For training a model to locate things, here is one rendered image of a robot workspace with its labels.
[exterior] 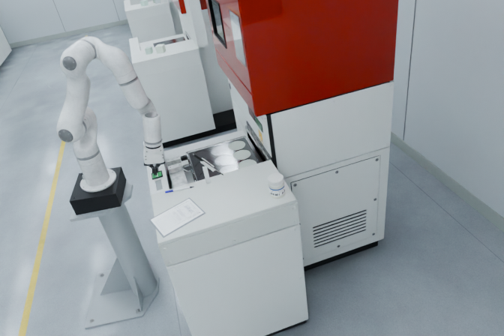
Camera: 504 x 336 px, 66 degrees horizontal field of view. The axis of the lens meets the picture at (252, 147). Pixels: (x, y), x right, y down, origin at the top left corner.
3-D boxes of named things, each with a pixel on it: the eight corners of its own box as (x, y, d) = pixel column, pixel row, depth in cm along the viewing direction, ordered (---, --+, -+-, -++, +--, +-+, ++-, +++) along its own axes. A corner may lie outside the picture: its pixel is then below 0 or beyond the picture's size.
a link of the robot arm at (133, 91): (119, 73, 185) (146, 127, 201) (117, 86, 171) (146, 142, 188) (137, 67, 185) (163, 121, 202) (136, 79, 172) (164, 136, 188)
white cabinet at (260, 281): (258, 220, 304) (242, 130, 260) (310, 328, 224) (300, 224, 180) (177, 246, 292) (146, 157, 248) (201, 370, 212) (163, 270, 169)
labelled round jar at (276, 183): (282, 187, 181) (280, 170, 176) (287, 196, 175) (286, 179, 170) (268, 191, 179) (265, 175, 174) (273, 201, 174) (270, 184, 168)
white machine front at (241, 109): (238, 115, 276) (229, 62, 255) (278, 180, 209) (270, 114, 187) (233, 117, 275) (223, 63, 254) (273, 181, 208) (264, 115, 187)
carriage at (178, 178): (181, 163, 230) (180, 158, 229) (192, 199, 200) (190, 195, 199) (168, 166, 229) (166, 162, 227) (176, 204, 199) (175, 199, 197)
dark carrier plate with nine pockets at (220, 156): (244, 138, 236) (244, 137, 235) (262, 168, 207) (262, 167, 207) (188, 154, 229) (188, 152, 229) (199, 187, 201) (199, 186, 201)
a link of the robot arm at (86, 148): (71, 160, 199) (53, 120, 186) (87, 139, 214) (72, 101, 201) (93, 160, 198) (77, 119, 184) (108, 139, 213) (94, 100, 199)
